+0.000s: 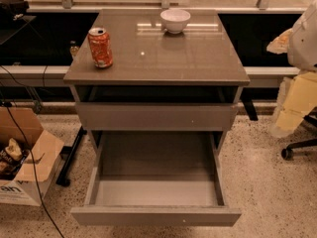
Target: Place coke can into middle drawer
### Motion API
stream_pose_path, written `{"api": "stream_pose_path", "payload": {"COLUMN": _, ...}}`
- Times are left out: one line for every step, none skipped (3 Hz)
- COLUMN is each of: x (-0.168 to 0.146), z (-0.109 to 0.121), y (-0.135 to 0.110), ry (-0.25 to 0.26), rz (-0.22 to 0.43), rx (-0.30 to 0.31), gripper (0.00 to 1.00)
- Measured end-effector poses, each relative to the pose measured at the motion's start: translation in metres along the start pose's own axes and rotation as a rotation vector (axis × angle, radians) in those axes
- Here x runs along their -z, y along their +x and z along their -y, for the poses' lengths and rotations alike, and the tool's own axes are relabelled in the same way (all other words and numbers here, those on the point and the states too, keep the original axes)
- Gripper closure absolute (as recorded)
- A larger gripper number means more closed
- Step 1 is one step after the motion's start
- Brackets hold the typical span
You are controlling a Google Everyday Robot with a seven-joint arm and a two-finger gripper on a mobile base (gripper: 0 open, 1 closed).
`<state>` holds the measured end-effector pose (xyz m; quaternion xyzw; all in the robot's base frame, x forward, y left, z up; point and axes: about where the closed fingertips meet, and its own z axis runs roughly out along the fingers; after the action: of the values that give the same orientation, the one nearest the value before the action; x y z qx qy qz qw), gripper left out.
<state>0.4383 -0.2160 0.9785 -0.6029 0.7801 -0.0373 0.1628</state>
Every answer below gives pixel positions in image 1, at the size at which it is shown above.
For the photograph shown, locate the black bag on desk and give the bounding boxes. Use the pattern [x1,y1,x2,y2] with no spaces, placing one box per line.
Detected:
[0,0,29,22]

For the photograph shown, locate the grey drawer cabinet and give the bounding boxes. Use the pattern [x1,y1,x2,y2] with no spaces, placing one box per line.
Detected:
[64,9,250,151]

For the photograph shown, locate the white ceramic bowl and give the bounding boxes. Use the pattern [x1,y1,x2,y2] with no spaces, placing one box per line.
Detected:
[160,9,191,34]

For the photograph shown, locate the closed grey top drawer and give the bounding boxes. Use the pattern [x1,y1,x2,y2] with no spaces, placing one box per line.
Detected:
[75,102,238,131]

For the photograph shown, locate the black table leg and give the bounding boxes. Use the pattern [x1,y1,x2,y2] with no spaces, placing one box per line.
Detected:
[56,127,86,187]

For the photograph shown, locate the brown cardboard box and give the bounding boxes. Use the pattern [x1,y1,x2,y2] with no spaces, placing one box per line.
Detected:
[0,107,64,206]

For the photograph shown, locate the black office chair base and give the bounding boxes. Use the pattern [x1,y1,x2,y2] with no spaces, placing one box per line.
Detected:
[280,114,317,161]

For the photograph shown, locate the orange soda can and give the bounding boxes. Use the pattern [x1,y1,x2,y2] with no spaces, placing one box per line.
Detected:
[88,27,113,68]

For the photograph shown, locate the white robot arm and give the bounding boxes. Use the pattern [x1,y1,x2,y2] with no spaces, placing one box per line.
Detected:
[266,1,317,138]

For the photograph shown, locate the snack bags in box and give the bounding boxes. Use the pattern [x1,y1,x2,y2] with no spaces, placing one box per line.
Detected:
[0,138,29,180]

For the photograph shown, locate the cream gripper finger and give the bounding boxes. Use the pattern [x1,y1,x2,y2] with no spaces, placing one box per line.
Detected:
[266,29,292,55]
[269,72,317,138]

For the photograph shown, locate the open grey middle drawer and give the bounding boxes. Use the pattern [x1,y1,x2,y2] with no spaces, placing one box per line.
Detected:
[71,132,241,226]

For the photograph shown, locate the black cable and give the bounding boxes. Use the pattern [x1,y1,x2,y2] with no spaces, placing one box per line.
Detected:
[0,64,65,238]

